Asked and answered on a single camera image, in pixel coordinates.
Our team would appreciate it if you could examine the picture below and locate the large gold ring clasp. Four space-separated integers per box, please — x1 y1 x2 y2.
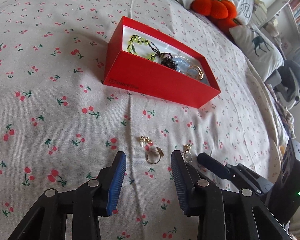
186 65 205 81

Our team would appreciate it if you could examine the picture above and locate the blue bead bracelet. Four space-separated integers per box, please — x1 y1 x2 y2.
172 55 210 84

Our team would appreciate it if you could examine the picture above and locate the green bead bracelet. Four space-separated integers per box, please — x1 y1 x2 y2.
125 35 166 62

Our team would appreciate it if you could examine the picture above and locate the red jewelry box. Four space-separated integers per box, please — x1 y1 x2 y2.
103 16 221 108

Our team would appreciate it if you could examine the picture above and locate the gold charm earring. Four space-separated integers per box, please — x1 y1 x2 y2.
182 144 193 163

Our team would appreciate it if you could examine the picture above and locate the gold star earring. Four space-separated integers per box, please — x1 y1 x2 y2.
139 136 152 147

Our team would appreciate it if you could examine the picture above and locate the cherry print bedsheet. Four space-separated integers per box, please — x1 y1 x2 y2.
0 0 288 239

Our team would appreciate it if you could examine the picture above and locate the grey office chair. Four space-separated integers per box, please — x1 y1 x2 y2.
265 60 300 109

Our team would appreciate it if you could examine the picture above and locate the deer print pillow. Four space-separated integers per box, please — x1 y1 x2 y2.
229 23 284 81

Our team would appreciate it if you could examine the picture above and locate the orange pumpkin plush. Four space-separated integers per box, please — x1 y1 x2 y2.
191 0 239 36

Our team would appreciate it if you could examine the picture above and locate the crystal flower ring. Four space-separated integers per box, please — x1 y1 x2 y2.
145 146 165 165

